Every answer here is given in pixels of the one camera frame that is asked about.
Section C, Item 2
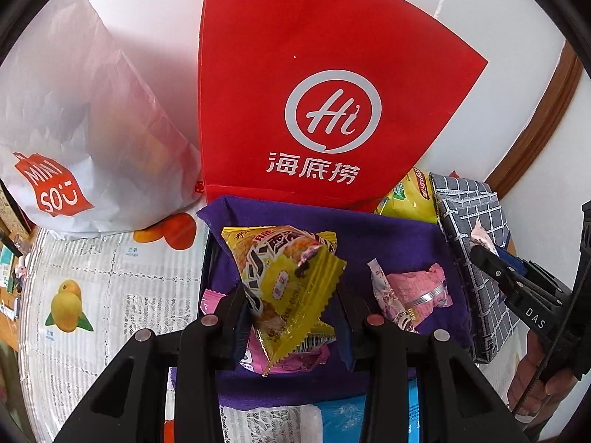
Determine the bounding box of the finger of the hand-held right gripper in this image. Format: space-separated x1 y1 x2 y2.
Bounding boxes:
470 244 523 299
498 247 532 278

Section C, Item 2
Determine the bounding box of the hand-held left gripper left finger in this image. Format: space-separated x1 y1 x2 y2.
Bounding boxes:
60 281 252 443

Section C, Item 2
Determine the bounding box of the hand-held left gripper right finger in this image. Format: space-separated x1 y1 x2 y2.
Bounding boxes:
335 279 529 443

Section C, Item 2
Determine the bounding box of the pale pink cartoon packet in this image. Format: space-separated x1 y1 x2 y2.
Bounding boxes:
367 259 421 334
470 219 499 257

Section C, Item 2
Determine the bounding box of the pink white label snack packet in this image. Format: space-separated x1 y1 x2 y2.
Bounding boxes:
202 288 228 317

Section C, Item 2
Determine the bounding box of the magenta candy packet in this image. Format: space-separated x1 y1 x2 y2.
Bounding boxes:
242 327 332 375

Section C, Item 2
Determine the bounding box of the pink silver striped pastry packet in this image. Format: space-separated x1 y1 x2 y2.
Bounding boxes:
388 263 454 321

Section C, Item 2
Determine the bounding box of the yellow black snack packet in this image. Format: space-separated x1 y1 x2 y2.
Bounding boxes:
221 225 348 377

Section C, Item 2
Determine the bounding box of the purple cloth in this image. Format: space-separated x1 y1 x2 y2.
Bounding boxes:
168 195 476 411

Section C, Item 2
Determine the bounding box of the person's right hand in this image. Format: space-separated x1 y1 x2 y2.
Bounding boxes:
507 332 580 425

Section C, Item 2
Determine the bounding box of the grey checked folded cloth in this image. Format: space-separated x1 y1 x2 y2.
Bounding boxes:
429 172 525 363

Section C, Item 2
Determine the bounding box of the blue tissue pack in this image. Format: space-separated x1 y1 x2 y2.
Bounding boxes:
318 369 423 443

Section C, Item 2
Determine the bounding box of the yellow chips bag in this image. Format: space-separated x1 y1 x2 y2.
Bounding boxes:
375 166 439 224

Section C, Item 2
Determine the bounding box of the fruit print table cover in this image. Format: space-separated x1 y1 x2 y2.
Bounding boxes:
18 214 522 443

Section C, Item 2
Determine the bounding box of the white plastic shopping bag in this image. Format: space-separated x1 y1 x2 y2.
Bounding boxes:
0 0 204 241

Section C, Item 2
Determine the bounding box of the red paper bag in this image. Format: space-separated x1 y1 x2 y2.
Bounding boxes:
198 0 489 213

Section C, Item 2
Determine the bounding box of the brown wooden door frame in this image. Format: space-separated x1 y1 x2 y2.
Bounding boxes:
482 39 585 199

